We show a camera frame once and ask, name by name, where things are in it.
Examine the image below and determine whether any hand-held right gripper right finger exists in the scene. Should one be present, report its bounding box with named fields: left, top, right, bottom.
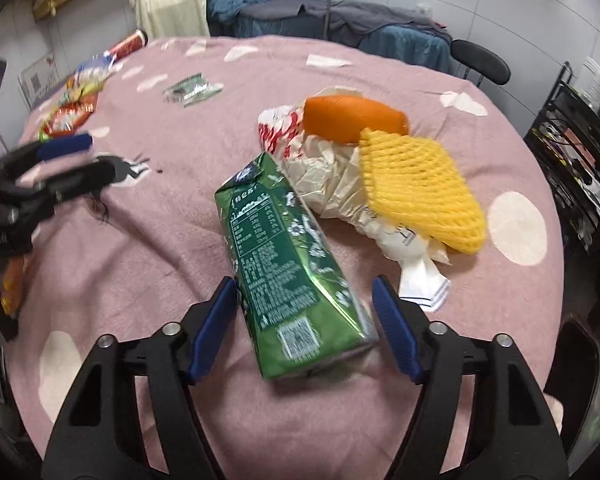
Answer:
left=371, top=275, right=571, bottom=480

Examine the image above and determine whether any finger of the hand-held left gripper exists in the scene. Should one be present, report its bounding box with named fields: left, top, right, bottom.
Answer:
left=25, top=156, right=121, bottom=208
left=0, top=132, right=95, bottom=186

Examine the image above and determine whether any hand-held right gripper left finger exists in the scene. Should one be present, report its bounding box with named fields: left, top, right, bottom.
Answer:
left=40, top=276, right=238, bottom=480

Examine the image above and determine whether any green drink carton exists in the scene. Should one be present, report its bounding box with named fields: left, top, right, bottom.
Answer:
left=215, top=152, right=381, bottom=382

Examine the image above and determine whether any dark plastic trash bin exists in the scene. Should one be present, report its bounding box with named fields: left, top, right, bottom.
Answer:
left=542, top=317, right=600, bottom=461

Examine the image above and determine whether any person's left hand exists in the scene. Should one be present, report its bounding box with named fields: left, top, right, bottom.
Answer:
left=0, top=255, right=31, bottom=318

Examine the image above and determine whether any red orange snack packet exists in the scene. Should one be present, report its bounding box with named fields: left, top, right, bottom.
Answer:
left=42, top=100, right=98, bottom=136

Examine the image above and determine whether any white sachet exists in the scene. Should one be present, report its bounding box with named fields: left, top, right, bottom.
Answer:
left=397, top=252, right=452, bottom=313

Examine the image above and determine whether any yellow snack packet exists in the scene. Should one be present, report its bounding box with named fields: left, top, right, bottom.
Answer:
left=62, top=67, right=113, bottom=103

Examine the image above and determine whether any clear acrylic sign stand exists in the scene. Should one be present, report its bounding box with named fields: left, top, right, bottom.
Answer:
left=17, top=55, right=61, bottom=108

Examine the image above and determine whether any red chips can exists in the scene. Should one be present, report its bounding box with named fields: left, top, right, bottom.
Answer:
left=102, top=30, right=148, bottom=61

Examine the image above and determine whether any small green wrapper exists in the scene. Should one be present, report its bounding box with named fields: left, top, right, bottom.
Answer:
left=162, top=74, right=225, bottom=109

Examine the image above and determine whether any yellow foam fruit net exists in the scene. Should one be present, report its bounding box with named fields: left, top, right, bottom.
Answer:
left=357, top=127, right=487, bottom=255

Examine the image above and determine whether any crumpled white paper bag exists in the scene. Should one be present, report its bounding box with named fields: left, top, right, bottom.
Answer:
left=280, top=135, right=453, bottom=266

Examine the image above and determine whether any red and white wrapper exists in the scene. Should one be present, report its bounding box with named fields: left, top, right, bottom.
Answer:
left=257, top=102, right=311, bottom=161

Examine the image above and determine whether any orange plastic packet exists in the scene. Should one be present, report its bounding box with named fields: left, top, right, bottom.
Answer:
left=302, top=92, right=411, bottom=145

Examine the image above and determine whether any black mesh cart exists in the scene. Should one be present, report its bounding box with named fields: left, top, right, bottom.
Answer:
left=522, top=60, right=600, bottom=256

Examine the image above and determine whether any black chair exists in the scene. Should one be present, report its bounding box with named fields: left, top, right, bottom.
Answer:
left=450, top=39, right=512, bottom=93

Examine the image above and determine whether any blue skirted massage bed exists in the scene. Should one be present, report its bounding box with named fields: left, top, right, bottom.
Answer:
left=220, top=0, right=453, bottom=78

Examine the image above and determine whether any grey blanket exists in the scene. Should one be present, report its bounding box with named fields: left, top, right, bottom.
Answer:
left=240, top=0, right=451, bottom=48

